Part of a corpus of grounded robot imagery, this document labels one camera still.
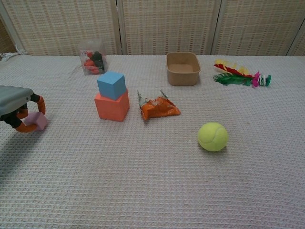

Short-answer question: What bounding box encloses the orange foam cube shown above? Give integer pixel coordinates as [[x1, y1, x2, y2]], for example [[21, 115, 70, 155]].
[[94, 88, 131, 122]]

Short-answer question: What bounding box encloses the crumpled orange snack wrapper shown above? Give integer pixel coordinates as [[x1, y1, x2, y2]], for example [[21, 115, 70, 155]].
[[137, 89, 181, 121]]

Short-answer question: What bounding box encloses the colourful feather shuttlecock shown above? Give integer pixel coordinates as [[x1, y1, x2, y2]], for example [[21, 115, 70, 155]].
[[213, 59, 272, 88]]

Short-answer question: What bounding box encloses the woven bamboo folding screen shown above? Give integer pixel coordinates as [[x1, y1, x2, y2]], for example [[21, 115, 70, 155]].
[[0, 0, 305, 57]]

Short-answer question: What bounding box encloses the beige woven tablecloth with fringe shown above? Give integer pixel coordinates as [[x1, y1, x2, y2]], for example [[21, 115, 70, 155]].
[[0, 49, 305, 229]]

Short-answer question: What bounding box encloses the left grey orange-tipped robot hand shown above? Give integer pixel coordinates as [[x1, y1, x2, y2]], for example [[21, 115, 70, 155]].
[[0, 85, 46, 133]]

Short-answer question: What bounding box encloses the yellow tennis ball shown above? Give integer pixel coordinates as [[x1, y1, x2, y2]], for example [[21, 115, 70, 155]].
[[197, 122, 229, 152]]

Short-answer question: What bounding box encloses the brown paper tray box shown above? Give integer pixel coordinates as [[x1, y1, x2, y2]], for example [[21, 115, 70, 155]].
[[166, 52, 201, 86]]

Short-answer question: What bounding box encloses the clear box with red toys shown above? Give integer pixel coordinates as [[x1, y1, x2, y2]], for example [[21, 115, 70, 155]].
[[80, 39, 107, 76]]

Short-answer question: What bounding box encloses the blue foam cube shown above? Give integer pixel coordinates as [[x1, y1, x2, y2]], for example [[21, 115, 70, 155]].
[[96, 71, 126, 101]]

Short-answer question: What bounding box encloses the pink foam cube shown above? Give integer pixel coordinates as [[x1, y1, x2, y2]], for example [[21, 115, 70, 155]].
[[23, 112, 48, 131]]

